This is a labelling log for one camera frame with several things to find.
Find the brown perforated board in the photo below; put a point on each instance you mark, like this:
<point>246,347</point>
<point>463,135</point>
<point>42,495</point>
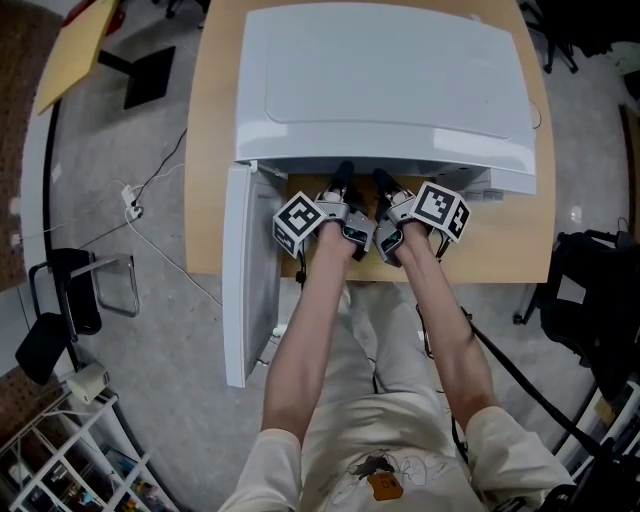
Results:
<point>20,125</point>

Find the person's light trousers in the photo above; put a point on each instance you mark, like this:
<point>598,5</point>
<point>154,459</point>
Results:
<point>360,345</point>

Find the black chair with metal frame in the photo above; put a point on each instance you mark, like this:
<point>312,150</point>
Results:
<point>75,290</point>

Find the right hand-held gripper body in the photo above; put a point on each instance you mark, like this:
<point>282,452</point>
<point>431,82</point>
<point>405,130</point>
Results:
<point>435,205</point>

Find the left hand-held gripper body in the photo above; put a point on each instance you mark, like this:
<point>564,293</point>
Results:
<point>300,217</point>

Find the small beige box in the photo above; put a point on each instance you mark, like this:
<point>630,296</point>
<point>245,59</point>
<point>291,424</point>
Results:
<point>89,381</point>

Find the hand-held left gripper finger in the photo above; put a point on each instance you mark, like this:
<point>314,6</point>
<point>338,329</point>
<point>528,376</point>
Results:
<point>357,200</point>
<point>342,175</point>

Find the black office chair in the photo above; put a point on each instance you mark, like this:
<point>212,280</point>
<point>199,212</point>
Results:
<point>560,45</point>
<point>595,300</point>

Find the white shelf rack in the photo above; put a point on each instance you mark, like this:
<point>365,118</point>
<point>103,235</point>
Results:
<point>617,440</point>
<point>65,450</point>

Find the white power strip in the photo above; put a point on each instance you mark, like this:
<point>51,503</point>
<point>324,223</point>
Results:
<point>132,200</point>

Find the person's cream t-shirt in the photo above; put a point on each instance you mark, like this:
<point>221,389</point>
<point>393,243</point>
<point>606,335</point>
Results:
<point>390,450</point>

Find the person's right forearm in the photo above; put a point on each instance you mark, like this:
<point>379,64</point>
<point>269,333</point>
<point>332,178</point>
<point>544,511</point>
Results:
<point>445,330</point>

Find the black flat stand base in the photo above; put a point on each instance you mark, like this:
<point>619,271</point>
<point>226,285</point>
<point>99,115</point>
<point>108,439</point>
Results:
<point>149,75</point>

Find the person's left forearm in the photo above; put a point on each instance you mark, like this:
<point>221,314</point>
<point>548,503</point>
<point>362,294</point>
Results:
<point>305,330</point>

